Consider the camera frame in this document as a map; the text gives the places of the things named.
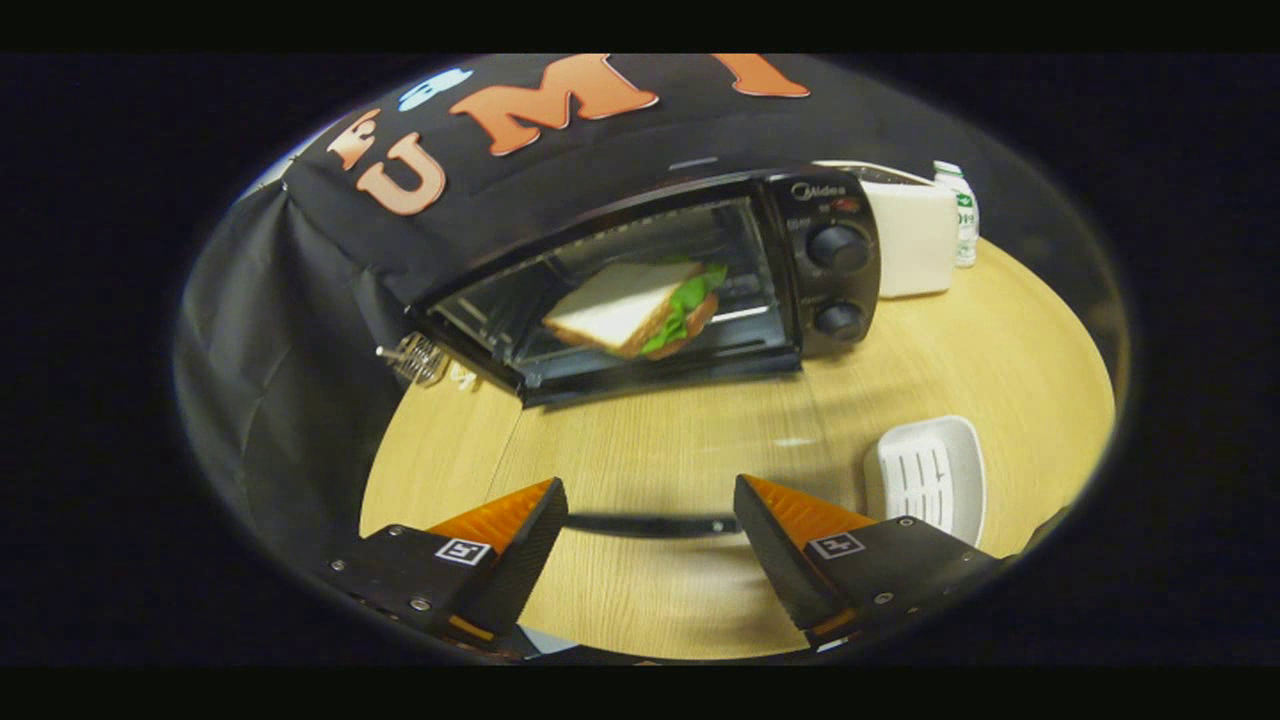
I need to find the white pop-up toaster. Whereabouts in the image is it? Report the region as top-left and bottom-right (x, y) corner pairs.
(815, 160), (961, 299)

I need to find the lettuce sandwich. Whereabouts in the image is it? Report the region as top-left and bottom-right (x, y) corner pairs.
(542, 258), (729, 361)

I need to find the white green-label drink bottle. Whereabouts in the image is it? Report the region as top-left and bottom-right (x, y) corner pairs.
(933, 160), (981, 269)

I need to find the white plastic tray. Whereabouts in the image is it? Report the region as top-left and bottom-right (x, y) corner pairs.
(863, 415), (988, 549)

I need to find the black toaster oven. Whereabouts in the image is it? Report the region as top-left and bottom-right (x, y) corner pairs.
(405, 165), (883, 541)

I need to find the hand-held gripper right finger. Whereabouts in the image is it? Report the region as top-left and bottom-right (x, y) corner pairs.
(733, 473), (1004, 651)

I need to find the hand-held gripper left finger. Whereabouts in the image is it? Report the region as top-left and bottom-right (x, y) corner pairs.
(322, 477), (569, 656)

